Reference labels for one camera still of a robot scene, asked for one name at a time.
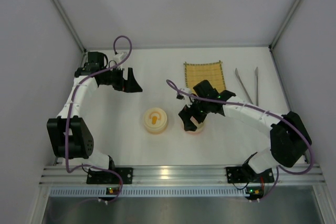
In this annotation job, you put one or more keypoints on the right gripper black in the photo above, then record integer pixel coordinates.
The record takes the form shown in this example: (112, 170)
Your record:
(191, 115)

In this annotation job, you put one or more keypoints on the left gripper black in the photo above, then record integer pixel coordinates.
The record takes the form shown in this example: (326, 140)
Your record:
(125, 82)

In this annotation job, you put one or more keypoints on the cream lid pink handle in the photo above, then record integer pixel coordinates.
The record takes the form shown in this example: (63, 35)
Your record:
(200, 127)

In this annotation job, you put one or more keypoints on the cream lid orange handle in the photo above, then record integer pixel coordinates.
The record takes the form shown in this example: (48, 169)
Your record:
(154, 114)

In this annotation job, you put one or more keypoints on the pink lunch bowl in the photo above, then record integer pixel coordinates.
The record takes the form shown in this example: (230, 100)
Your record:
(198, 131)

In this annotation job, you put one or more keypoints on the orange lunch bowl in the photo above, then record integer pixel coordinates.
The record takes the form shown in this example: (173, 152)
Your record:
(157, 128)

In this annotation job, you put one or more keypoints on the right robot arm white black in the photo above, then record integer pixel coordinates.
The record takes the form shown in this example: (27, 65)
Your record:
(289, 139)

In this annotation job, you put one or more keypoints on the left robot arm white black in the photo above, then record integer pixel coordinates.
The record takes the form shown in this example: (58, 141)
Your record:
(69, 134)

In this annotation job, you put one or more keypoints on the bamboo sushi mat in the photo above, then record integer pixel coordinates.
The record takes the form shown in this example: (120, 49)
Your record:
(213, 72)

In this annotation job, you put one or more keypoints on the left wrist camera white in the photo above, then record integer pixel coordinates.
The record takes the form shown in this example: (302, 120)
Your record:
(119, 57)

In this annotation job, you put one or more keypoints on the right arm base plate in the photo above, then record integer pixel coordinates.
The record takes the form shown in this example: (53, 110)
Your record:
(239, 175)

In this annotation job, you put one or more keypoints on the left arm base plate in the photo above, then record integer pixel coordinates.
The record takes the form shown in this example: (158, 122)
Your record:
(104, 178)

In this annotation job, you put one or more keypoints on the aluminium mounting rail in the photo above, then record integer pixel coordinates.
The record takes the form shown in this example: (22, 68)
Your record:
(188, 175)

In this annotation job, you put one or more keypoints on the slotted cable duct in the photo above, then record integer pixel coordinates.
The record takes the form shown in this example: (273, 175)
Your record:
(147, 191)

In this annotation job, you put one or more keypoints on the left aluminium frame post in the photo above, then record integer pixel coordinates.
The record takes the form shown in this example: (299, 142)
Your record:
(67, 22)

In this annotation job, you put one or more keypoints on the aluminium frame post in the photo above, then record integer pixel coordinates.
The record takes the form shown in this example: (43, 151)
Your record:
(67, 22)
(285, 23)

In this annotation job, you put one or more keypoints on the right aluminium frame post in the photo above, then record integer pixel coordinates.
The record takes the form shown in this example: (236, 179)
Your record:
(285, 23)

